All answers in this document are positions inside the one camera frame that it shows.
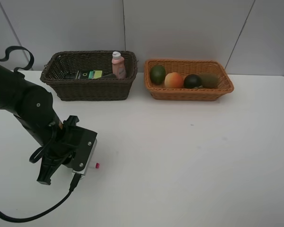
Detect dark green cleanser bottle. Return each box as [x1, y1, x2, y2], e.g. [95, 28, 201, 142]
[64, 70, 103, 80]

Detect orange wicker basket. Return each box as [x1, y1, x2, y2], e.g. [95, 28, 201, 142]
[144, 59, 234, 101]

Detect green avocado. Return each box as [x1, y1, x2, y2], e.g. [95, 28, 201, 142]
[150, 65, 166, 85]

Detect grey felt board eraser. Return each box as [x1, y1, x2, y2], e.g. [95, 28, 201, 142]
[102, 73, 117, 79]

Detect dark purple mangosteen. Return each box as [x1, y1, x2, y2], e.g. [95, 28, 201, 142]
[183, 74, 202, 89]

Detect brown kiwi fruit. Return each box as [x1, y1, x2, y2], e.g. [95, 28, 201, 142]
[198, 73, 219, 88]

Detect orange red round fruit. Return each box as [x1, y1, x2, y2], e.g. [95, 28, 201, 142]
[164, 72, 184, 89]

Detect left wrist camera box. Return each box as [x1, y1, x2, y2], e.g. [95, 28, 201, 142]
[63, 126, 98, 178]

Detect pink bottle white cap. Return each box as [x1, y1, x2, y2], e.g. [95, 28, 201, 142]
[112, 51, 126, 79]

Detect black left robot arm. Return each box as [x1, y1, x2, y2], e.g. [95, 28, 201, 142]
[0, 65, 82, 185]

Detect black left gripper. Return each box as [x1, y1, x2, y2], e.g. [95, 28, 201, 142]
[36, 115, 79, 185]

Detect dark brown wicker basket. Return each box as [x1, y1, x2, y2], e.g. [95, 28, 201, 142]
[40, 50, 138, 101]

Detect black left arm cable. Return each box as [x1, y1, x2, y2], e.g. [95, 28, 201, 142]
[0, 46, 82, 223]

